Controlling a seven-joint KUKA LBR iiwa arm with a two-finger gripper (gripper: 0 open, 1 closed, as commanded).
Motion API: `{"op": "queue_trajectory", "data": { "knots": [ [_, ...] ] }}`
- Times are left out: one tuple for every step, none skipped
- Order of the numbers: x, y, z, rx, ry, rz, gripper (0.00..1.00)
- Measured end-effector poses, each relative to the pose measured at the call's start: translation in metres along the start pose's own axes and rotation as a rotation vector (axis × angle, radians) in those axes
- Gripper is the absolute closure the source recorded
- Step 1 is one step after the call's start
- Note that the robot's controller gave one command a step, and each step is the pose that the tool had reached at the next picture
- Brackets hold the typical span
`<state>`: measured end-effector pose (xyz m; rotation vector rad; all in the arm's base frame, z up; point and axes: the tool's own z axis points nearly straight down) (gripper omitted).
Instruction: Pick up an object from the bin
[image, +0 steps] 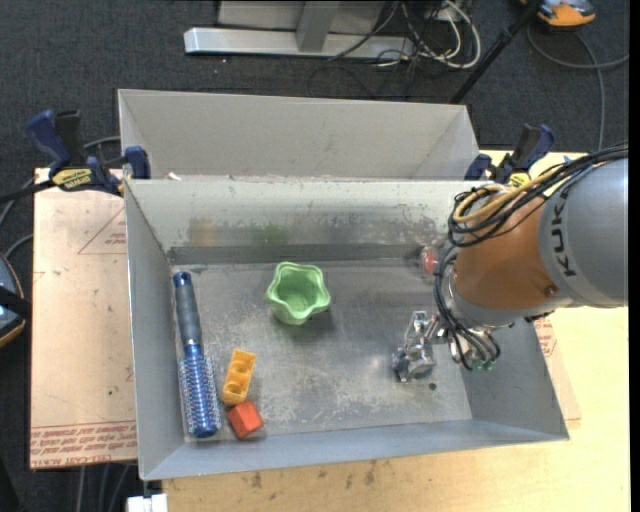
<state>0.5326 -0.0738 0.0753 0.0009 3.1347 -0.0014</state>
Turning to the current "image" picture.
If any yellow block with holes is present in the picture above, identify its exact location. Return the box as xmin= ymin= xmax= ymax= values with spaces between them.
xmin=220 ymin=349 xmax=258 ymax=406

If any green star-shaped cup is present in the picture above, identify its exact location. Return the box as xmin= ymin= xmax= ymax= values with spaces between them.
xmin=264 ymin=261 xmax=332 ymax=327

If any orange-red block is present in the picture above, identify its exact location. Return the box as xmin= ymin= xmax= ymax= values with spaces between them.
xmin=226 ymin=400 xmax=266 ymax=441

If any grey metal bin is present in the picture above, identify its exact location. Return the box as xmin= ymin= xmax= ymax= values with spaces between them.
xmin=117 ymin=88 xmax=571 ymax=482

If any blue round hairbrush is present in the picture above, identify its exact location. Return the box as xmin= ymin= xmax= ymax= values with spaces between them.
xmin=172 ymin=271 xmax=224 ymax=440

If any brown cardboard board, red print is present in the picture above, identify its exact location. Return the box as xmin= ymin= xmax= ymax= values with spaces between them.
xmin=29 ymin=167 xmax=583 ymax=471

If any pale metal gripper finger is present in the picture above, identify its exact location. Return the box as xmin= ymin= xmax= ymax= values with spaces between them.
xmin=412 ymin=351 xmax=437 ymax=380
xmin=391 ymin=349 xmax=416 ymax=384

